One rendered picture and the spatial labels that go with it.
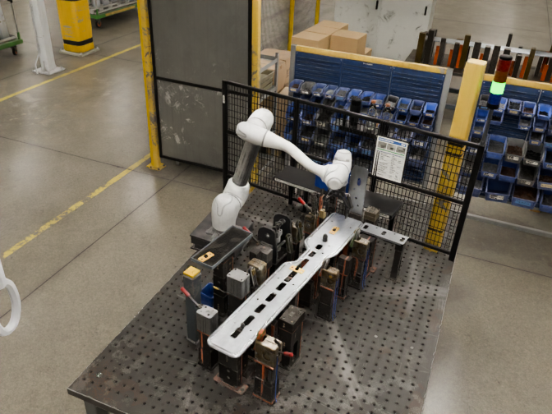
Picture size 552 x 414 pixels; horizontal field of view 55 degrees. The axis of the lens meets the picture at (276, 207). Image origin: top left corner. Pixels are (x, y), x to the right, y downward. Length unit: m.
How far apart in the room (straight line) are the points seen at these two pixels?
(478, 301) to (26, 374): 3.38
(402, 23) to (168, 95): 5.01
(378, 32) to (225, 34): 4.93
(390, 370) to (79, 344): 2.20
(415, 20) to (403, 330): 7.04
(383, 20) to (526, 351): 6.57
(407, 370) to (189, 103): 3.62
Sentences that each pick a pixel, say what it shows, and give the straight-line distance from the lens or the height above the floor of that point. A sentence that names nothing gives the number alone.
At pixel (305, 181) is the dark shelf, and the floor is 1.03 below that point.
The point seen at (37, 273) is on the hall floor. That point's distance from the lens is 4.83.
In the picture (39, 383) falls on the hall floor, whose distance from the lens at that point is 3.94.
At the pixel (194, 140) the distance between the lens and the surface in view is 5.74.
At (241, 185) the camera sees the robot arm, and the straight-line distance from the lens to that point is 3.53.
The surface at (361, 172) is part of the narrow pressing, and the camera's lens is 3.38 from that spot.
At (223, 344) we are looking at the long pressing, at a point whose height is 1.00.
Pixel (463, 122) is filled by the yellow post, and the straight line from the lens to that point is 3.41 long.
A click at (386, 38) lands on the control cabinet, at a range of 9.70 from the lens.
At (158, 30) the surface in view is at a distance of 5.57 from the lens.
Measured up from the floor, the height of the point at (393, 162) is 1.29.
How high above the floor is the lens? 2.85
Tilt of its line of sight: 32 degrees down
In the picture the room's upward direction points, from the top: 3 degrees clockwise
